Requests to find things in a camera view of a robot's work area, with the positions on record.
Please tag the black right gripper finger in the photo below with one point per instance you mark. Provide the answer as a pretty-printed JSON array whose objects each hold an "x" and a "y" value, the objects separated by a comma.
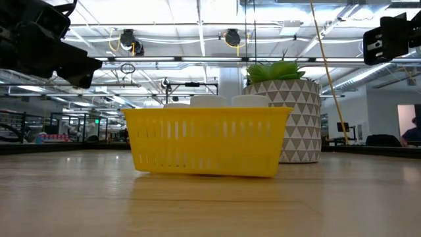
[{"x": 393, "y": 39}]

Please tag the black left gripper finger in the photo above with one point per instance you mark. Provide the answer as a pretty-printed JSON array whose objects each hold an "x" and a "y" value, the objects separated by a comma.
[{"x": 80, "y": 67}]

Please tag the white pill bottle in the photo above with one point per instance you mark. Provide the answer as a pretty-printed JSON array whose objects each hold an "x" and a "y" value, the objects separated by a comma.
[
  {"x": 208, "y": 101},
  {"x": 176, "y": 105},
  {"x": 250, "y": 100}
]

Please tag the yellow plastic basket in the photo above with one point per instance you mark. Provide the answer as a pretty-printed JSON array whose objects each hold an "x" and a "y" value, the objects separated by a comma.
[{"x": 197, "y": 141}]

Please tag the person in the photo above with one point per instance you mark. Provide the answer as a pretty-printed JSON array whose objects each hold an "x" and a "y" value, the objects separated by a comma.
[{"x": 413, "y": 135}]

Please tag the black computer monitor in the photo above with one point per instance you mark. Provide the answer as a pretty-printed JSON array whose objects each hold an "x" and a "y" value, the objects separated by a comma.
[{"x": 343, "y": 126}]

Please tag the black office chair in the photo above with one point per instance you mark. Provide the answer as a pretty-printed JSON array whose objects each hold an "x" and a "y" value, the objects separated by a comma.
[{"x": 383, "y": 141}]

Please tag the succulent in patterned pot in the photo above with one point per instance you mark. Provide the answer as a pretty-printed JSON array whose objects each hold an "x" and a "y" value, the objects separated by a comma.
[{"x": 302, "y": 125}]

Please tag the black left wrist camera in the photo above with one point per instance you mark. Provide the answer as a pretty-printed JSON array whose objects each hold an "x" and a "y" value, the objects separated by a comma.
[{"x": 49, "y": 18}]

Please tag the black camera gantry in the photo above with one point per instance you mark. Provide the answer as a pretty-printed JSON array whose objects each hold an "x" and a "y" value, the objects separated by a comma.
[{"x": 192, "y": 84}]

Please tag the black aluminium table frame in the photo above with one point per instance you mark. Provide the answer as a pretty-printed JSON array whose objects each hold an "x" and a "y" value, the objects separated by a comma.
[{"x": 361, "y": 150}]

